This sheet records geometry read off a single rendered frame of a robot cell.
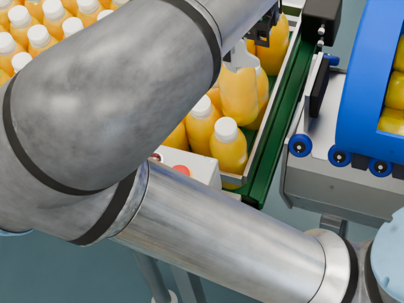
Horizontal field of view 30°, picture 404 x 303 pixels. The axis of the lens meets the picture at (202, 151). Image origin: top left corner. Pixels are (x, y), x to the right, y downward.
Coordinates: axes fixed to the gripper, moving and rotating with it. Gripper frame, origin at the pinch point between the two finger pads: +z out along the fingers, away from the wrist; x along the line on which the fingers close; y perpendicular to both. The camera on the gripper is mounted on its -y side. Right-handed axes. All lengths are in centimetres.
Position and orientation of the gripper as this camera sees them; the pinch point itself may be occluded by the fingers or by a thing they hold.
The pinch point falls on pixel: (234, 55)
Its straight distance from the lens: 123.9
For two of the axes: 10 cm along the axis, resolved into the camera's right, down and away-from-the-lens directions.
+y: 9.4, 2.4, -2.5
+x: 3.3, -8.3, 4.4
